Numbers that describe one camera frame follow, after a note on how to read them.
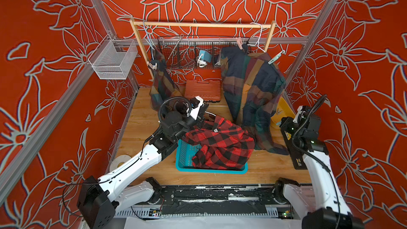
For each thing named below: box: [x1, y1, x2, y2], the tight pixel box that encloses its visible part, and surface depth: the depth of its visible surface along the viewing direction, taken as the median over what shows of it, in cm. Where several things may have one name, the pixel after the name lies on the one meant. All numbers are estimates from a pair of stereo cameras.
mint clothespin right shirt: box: [267, 50, 286, 65], surface depth 65 cm
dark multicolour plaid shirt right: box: [220, 44, 289, 156], surface depth 80 cm
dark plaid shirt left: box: [148, 45, 183, 113], surface depth 81 cm
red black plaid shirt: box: [181, 114, 255, 170], surface depth 77 cm
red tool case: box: [184, 79, 221, 103], surface depth 114 cm
